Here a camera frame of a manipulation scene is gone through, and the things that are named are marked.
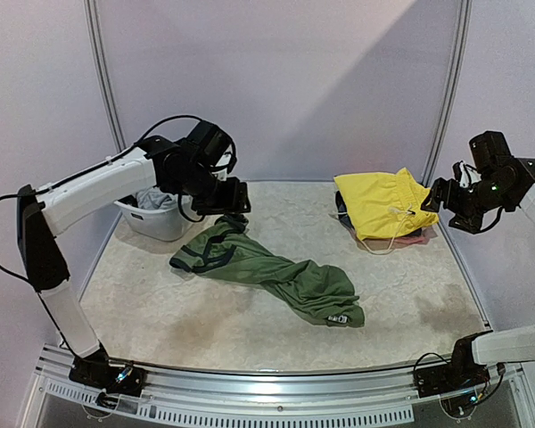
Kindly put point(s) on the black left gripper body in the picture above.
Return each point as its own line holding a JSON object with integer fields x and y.
{"x": 219, "y": 201}

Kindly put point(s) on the white plastic laundry basket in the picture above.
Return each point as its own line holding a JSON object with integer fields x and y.
{"x": 165, "y": 225}

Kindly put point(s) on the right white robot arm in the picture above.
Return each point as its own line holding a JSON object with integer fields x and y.
{"x": 497, "y": 203}

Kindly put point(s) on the aluminium frame post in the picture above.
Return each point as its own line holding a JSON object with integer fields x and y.
{"x": 457, "y": 55}
{"x": 93, "y": 21}

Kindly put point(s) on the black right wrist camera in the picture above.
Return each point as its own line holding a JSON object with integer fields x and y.
{"x": 489, "y": 150}

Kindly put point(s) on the folded pink garment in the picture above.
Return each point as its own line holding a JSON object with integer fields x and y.
{"x": 417, "y": 237}

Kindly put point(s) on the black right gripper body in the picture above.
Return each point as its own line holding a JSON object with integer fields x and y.
{"x": 438, "y": 196}

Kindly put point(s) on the grey garment in basket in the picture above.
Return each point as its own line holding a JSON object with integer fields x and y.
{"x": 155, "y": 199}

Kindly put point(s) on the folded navy blue garment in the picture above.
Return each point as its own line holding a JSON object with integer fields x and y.
{"x": 344, "y": 218}

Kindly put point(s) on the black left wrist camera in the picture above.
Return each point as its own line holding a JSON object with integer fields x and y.
{"x": 212, "y": 147}

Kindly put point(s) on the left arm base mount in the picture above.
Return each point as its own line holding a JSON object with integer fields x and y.
{"x": 100, "y": 371}

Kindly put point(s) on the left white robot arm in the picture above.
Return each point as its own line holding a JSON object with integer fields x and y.
{"x": 32, "y": 149}

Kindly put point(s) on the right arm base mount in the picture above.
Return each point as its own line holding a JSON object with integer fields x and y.
{"x": 460, "y": 372}

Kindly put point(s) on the green garment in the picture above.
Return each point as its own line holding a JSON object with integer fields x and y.
{"x": 320, "y": 295}

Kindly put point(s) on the right aluminium frame post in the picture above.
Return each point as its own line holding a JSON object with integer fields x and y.
{"x": 457, "y": 55}

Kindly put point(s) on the left aluminium frame post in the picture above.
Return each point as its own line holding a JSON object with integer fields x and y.
{"x": 93, "y": 21}

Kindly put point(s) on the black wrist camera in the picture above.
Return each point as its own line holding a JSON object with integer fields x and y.
{"x": 212, "y": 147}
{"x": 489, "y": 150}

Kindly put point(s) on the yellow shorts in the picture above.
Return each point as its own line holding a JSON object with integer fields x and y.
{"x": 380, "y": 203}

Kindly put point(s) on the aluminium front rail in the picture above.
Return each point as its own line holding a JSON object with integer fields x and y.
{"x": 174, "y": 397}

